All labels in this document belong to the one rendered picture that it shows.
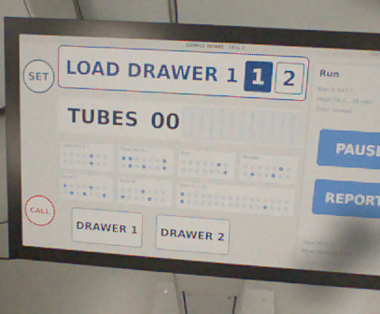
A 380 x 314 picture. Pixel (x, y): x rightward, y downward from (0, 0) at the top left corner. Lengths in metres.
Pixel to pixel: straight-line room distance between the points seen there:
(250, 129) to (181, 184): 0.11
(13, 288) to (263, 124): 1.41
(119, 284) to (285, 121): 1.23
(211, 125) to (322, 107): 0.13
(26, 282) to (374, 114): 1.48
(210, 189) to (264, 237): 0.09
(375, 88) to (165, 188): 0.27
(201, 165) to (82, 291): 1.21
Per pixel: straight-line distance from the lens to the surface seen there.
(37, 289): 1.66
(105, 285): 1.58
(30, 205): 0.52
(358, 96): 0.46
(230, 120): 0.44
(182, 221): 0.46
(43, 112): 0.50
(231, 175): 0.45
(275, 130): 0.44
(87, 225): 0.50
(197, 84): 0.44
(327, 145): 0.45
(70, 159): 0.49
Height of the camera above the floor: 1.41
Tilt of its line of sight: 48 degrees down
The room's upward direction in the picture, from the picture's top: straight up
